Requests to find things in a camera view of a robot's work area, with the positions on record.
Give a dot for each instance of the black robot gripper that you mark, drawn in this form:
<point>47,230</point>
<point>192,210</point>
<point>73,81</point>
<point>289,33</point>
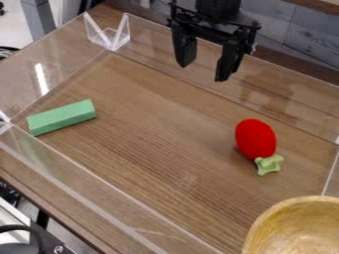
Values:
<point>216,21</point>

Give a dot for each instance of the red toy fruit green stem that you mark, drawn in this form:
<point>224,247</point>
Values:
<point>256,143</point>

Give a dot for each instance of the green rectangular foam block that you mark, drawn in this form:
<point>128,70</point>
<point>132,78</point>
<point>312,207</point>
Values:
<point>60,117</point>

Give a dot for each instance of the wooden bowl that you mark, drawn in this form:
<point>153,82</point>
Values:
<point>297,226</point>

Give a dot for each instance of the clear acrylic corner bracket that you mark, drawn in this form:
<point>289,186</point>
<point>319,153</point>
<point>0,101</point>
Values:
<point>109,38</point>

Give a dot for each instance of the clear acrylic tray enclosure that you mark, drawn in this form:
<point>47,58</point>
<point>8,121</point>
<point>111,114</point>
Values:
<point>148,179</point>

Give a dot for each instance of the grey post upper left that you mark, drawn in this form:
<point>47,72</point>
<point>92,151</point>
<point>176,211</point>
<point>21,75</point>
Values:
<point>39,17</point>

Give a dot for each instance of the black metal bracket with screw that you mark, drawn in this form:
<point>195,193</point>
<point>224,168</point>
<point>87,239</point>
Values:
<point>52,244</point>

